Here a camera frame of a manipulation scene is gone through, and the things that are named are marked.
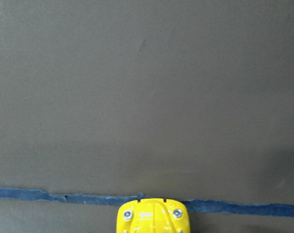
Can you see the yellow beetle toy car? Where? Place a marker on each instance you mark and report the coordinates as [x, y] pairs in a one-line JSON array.
[[153, 215]]

